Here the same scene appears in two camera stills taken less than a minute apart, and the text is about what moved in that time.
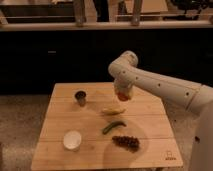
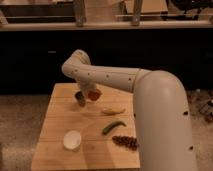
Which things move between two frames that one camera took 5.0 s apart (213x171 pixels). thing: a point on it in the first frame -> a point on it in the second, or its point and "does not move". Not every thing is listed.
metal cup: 81,97 does not move
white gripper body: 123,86 -> 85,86
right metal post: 136,13 does not move
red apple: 122,96 -> 94,95
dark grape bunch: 127,142 does not move
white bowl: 72,140 does not move
